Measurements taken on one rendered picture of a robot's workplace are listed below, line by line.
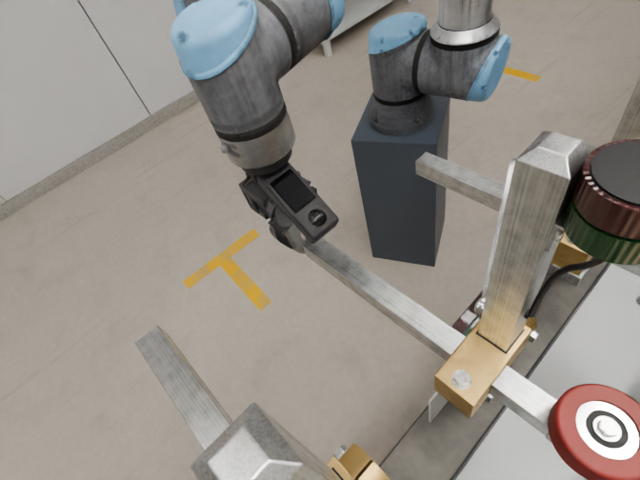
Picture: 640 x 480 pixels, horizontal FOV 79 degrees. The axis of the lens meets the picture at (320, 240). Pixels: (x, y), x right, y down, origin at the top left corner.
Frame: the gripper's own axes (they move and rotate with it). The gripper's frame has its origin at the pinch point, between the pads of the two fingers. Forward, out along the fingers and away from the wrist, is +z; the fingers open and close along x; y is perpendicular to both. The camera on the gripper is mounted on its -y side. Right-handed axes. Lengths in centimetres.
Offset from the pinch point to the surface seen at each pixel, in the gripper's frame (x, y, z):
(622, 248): -1.3, -36.3, -28.3
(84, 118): -2, 230, 56
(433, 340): 1.2, -25.3, -3.4
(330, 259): 0.6, -6.7, -3.4
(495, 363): -0.5, -32.1, -4.4
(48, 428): 89, 81, 83
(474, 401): 4.4, -32.8, -4.4
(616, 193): -1.7, -34.8, -31.6
